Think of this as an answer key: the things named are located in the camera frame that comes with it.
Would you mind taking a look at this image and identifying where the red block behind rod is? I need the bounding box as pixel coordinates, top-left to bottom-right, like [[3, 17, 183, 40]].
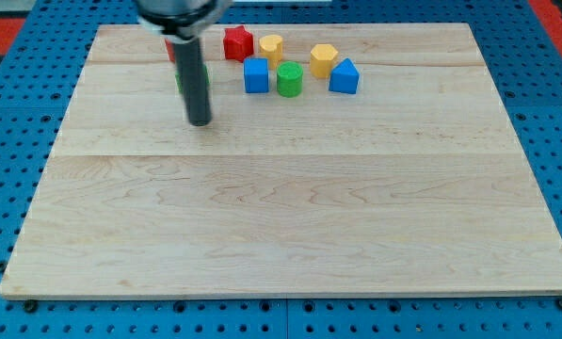
[[165, 40, 175, 63]]

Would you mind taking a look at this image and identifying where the blue triangular prism block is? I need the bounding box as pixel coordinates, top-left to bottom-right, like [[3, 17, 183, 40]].
[[329, 58, 360, 94]]

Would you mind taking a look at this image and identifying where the light wooden board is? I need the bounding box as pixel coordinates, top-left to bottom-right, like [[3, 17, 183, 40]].
[[0, 23, 562, 300]]

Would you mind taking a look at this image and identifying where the yellow hexagon block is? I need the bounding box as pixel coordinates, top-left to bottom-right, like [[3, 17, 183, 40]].
[[310, 43, 338, 79]]

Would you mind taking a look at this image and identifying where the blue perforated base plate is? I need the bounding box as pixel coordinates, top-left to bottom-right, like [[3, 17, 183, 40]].
[[0, 1, 562, 338]]

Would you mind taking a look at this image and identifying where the green cylinder block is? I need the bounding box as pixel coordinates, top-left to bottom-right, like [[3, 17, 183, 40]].
[[277, 61, 303, 98]]

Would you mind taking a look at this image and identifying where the yellow heart block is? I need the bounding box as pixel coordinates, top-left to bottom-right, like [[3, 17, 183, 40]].
[[258, 34, 283, 70]]

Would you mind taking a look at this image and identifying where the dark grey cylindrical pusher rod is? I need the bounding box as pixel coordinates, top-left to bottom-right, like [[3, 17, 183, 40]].
[[173, 38, 212, 127]]

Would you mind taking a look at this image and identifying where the blue cube block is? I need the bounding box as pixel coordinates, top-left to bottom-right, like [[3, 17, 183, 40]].
[[243, 57, 269, 93]]

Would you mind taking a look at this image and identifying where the green block behind rod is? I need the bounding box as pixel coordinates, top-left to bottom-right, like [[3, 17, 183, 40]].
[[175, 64, 211, 94]]

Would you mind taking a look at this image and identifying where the red star block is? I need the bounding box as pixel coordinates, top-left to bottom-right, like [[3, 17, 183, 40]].
[[222, 25, 254, 62]]

